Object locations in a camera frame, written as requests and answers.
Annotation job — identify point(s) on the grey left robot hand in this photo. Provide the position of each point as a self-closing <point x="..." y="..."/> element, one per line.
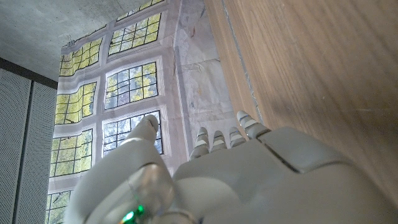
<point x="248" y="186"/>

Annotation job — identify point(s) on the printed window backdrop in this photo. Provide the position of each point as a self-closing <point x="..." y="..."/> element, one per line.
<point x="130" y="84"/>

